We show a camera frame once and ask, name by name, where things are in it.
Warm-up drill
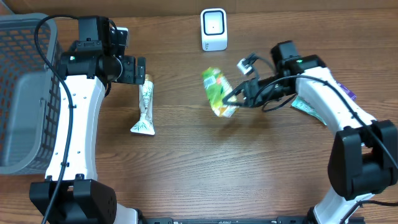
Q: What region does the green yellow snack pouch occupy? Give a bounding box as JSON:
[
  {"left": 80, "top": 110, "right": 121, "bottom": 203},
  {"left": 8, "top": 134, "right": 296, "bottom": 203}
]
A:
[{"left": 202, "top": 67, "right": 239, "bottom": 118}]

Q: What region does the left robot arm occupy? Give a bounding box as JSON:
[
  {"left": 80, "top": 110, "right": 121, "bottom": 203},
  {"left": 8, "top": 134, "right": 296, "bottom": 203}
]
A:
[{"left": 29, "top": 16, "right": 153, "bottom": 224}]

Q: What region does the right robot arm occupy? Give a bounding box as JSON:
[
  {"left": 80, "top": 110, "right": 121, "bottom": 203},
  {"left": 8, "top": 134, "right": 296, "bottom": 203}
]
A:
[{"left": 223, "top": 40, "right": 397, "bottom": 223}]

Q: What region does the grey plastic basket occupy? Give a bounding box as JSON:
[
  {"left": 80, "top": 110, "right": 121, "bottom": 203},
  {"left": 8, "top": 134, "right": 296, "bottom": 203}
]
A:
[{"left": 1, "top": 13, "right": 60, "bottom": 175}]

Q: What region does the white tube with gold cap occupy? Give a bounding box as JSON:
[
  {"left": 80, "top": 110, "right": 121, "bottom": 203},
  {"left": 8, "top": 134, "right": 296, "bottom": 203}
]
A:
[{"left": 130, "top": 74, "right": 155, "bottom": 136}]

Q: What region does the purple snack package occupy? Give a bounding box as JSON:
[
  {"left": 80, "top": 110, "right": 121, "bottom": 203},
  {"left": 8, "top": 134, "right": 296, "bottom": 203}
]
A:
[{"left": 336, "top": 82, "right": 357, "bottom": 101}]

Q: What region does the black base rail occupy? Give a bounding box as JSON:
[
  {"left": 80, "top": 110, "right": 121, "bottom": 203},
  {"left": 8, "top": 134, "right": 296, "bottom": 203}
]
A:
[{"left": 138, "top": 216, "right": 308, "bottom": 224}]

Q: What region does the teal package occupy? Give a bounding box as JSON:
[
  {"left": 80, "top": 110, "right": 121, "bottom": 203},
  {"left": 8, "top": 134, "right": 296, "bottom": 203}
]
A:
[{"left": 291, "top": 96, "right": 326, "bottom": 125}]

